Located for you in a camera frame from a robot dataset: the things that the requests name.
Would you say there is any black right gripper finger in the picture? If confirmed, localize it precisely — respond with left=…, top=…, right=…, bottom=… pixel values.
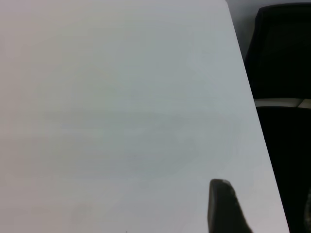
left=207, top=179, right=255, bottom=233

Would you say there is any black office chair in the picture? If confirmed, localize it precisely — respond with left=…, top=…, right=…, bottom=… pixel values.
left=244, top=2, right=311, bottom=233

